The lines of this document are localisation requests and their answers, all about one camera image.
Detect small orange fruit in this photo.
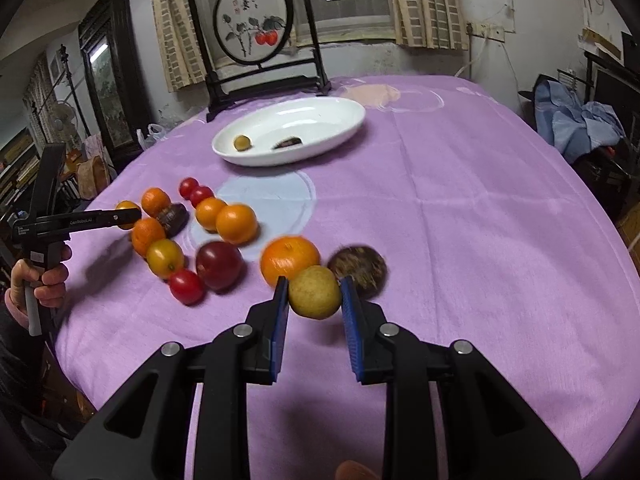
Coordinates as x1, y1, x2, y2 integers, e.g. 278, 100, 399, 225
115, 200, 142, 231

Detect yellow-orange tomato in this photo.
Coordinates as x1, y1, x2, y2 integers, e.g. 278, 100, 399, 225
145, 238, 186, 281

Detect brown mangosteen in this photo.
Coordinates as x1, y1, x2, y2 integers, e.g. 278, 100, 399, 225
326, 245, 388, 299

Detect yellow-green pear-like fruit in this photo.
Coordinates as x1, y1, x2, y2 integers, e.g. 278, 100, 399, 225
288, 266, 342, 321

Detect red cherry tomato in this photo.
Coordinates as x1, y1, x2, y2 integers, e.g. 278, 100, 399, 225
189, 185, 215, 208
179, 177, 200, 200
168, 269, 205, 306

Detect dark red plum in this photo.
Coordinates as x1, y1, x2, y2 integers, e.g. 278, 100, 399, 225
195, 240, 245, 292

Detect large orange mandarin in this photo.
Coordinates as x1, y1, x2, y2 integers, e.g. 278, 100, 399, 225
259, 236, 321, 287

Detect small yellow-green fruit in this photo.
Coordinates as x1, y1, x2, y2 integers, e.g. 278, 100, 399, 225
233, 134, 252, 152

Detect left hand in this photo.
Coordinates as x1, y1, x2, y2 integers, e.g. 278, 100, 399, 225
1, 245, 72, 334

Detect white plastic bag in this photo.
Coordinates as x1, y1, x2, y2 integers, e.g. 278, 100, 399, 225
136, 124, 168, 151

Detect dark wooden cabinet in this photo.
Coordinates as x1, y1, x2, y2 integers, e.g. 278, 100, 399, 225
77, 0, 152, 171

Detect purple tablecloth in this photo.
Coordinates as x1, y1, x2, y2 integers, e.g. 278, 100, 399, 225
54, 76, 639, 474

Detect round painted screen on stand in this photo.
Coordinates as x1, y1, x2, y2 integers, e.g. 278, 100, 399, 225
188, 0, 331, 122

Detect white oval plate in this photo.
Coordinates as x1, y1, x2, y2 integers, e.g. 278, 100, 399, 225
212, 96, 366, 168

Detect beige checked curtain left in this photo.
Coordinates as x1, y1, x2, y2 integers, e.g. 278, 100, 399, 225
151, 0, 206, 92

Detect beige checked curtain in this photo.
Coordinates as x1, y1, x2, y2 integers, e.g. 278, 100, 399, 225
151, 0, 206, 92
390, 0, 469, 51

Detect blue cloth pile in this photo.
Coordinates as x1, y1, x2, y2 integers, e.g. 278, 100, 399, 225
534, 79, 625, 164

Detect beige checked curtain right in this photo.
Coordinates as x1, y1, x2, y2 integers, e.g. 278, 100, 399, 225
390, 0, 469, 51

